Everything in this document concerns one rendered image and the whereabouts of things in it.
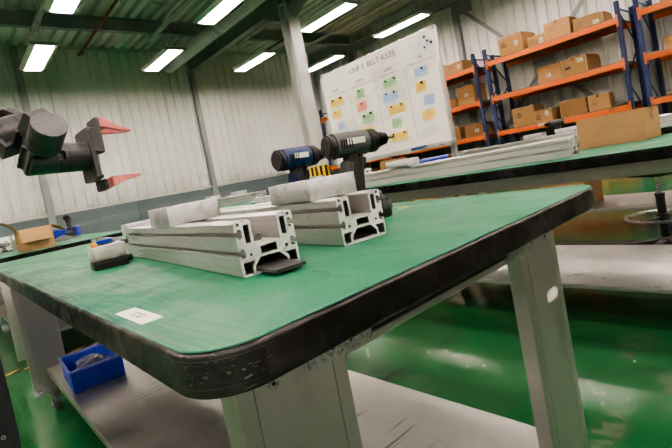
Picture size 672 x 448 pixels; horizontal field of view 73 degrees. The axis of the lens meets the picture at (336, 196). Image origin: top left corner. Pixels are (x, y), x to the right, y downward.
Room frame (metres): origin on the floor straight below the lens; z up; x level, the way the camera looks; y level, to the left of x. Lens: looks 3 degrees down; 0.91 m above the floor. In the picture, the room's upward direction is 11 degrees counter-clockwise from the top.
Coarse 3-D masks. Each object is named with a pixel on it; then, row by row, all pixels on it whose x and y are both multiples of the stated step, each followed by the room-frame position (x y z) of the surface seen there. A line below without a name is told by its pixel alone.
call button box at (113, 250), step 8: (88, 248) 1.16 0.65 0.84; (96, 248) 1.13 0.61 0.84; (104, 248) 1.14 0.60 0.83; (112, 248) 1.15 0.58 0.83; (120, 248) 1.16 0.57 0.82; (88, 256) 1.18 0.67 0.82; (96, 256) 1.13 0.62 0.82; (104, 256) 1.14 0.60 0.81; (112, 256) 1.15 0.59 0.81; (120, 256) 1.16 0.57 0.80; (128, 256) 1.20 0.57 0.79; (96, 264) 1.12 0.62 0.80; (104, 264) 1.13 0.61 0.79; (112, 264) 1.14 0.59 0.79; (120, 264) 1.15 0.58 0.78
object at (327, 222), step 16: (352, 192) 0.87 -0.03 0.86; (368, 192) 0.82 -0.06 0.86; (224, 208) 1.39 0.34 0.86; (240, 208) 1.15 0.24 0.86; (256, 208) 1.03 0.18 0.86; (272, 208) 0.97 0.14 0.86; (288, 208) 0.91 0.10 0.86; (304, 208) 0.86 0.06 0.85; (320, 208) 0.82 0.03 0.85; (336, 208) 0.80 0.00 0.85; (352, 208) 0.86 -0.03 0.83; (368, 208) 0.82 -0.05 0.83; (304, 224) 0.87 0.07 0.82; (320, 224) 0.83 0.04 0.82; (336, 224) 0.80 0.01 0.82; (352, 224) 0.79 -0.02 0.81; (368, 224) 0.81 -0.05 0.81; (384, 224) 0.83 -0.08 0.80; (304, 240) 0.88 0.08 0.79; (320, 240) 0.83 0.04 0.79; (336, 240) 0.79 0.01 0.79; (352, 240) 0.79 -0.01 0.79
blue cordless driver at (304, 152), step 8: (280, 152) 1.21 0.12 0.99; (288, 152) 1.22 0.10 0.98; (296, 152) 1.23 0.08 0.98; (304, 152) 1.25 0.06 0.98; (312, 152) 1.28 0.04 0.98; (320, 152) 1.30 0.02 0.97; (272, 160) 1.23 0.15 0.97; (280, 160) 1.20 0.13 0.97; (288, 160) 1.21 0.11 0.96; (296, 160) 1.23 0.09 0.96; (304, 160) 1.25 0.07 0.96; (312, 160) 1.27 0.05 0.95; (280, 168) 1.21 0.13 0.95; (288, 168) 1.22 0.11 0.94; (296, 168) 1.24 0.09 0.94; (304, 168) 1.25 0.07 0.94; (288, 176) 1.24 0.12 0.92; (296, 176) 1.24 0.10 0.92; (304, 176) 1.25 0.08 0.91
